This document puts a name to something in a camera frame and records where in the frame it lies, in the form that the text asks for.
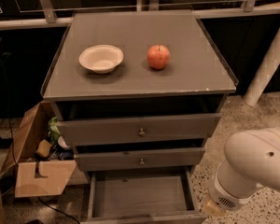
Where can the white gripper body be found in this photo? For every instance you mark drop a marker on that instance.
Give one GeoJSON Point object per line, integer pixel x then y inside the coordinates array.
{"type": "Point", "coordinates": [221, 197]}

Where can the grey bottom drawer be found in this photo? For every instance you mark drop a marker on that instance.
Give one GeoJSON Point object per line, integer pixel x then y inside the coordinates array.
{"type": "Point", "coordinates": [143, 196]}

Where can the grey drawer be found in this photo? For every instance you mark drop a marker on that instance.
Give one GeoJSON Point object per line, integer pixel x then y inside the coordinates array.
{"type": "Point", "coordinates": [139, 129]}
{"type": "Point", "coordinates": [139, 159]}
{"type": "Point", "coordinates": [143, 196]}

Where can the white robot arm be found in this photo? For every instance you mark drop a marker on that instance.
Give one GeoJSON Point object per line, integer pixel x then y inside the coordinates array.
{"type": "Point", "coordinates": [252, 162]}

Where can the grey top drawer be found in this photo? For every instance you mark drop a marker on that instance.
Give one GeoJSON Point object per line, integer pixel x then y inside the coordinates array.
{"type": "Point", "coordinates": [139, 129]}

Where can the grey middle drawer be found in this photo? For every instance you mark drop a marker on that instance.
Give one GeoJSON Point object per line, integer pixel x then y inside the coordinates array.
{"type": "Point", "coordinates": [139, 159]}

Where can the grey drawer cabinet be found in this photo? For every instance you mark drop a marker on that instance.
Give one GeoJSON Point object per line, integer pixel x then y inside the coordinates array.
{"type": "Point", "coordinates": [195, 81]}

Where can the red apple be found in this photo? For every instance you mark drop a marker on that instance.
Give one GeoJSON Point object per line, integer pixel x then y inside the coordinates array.
{"type": "Point", "coordinates": [158, 57]}

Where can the white diagonal pole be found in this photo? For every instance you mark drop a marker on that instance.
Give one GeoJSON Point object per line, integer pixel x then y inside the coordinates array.
{"type": "Point", "coordinates": [267, 68]}

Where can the open cardboard box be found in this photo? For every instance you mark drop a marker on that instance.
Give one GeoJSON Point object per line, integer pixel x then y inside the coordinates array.
{"type": "Point", "coordinates": [42, 178]}

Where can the green bag in box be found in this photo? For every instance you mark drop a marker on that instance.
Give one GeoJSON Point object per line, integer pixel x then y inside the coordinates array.
{"type": "Point", "coordinates": [53, 130]}

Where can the yellow sponge in box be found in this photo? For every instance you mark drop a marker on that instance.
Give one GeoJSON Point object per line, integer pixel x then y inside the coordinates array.
{"type": "Point", "coordinates": [43, 149]}

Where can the white paper bowl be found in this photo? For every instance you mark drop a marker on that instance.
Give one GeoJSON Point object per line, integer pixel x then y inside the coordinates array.
{"type": "Point", "coordinates": [101, 59]}

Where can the metal window railing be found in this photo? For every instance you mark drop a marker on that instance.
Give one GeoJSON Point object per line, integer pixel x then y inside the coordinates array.
{"type": "Point", "coordinates": [28, 22]}

